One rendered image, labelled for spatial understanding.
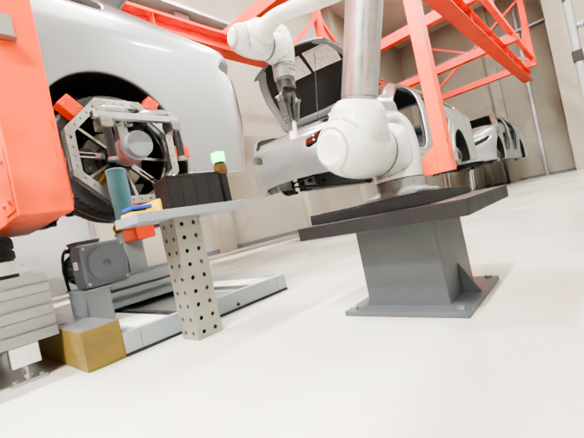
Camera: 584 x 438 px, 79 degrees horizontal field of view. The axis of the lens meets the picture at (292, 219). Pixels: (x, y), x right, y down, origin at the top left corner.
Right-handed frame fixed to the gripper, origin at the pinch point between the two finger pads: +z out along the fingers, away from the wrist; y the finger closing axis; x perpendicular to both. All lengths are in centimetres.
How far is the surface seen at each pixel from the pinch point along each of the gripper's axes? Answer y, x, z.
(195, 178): -36.6, 16.9, 15.4
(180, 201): -44, 18, 23
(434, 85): 332, 54, -97
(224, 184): -20.3, 22.2, 17.1
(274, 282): 9, 34, 63
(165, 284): -17, 88, 59
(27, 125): -77, 47, -8
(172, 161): -2, 90, -8
